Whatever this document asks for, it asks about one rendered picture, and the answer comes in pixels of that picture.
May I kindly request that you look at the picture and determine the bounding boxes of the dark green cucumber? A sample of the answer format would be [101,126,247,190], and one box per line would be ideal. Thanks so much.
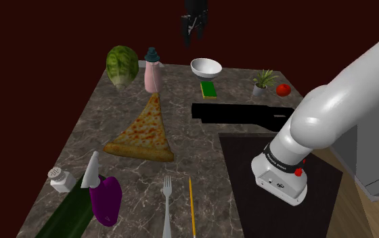
[34,173,106,238]

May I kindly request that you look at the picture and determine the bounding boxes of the cheese pizza slice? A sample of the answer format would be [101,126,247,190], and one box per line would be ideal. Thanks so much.
[102,92,175,163]

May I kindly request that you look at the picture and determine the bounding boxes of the white bowl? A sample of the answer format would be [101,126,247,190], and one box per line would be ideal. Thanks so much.
[190,57,223,82]

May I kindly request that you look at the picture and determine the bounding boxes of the white salt shaker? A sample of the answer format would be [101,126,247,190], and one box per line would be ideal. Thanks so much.
[47,166,77,193]

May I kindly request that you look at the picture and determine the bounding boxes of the small potted green plant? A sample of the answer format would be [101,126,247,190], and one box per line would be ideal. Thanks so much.
[252,68,280,97]

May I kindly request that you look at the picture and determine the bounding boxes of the yellow pencil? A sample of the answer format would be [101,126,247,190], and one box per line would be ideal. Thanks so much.
[188,176,197,238]

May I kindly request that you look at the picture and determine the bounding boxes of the pink bottle with teal cap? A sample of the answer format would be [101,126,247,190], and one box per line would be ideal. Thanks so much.
[143,47,164,94]

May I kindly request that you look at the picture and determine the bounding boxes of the silver fork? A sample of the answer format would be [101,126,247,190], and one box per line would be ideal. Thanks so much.
[162,175,173,238]

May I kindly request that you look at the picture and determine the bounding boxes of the purple spray bottle white nozzle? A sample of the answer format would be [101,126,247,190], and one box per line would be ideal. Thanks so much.
[80,151,123,228]

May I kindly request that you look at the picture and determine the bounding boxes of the red tomato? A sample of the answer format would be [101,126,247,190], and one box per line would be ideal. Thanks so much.
[275,83,292,97]

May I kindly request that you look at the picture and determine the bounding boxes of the dark robot stand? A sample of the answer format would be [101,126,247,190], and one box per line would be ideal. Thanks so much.
[218,133,344,238]

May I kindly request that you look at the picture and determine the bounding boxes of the green lettuce head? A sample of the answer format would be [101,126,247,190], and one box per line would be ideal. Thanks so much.
[106,45,140,91]

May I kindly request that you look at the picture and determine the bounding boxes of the green and yellow sponge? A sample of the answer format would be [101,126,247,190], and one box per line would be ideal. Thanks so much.
[200,81,218,99]

